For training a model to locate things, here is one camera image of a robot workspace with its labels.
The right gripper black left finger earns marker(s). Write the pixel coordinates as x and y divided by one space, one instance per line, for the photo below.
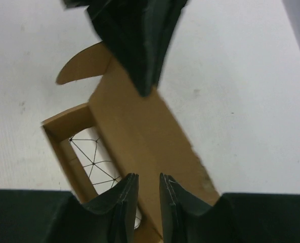
57 216

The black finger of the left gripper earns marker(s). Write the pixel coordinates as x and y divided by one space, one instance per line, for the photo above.
137 33

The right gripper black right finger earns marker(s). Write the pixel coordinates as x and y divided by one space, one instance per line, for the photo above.
235 217

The brown cardboard express box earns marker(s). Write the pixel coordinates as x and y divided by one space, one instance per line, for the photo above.
140 134

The white patterned item in box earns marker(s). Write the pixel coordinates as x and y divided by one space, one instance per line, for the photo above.
92 167

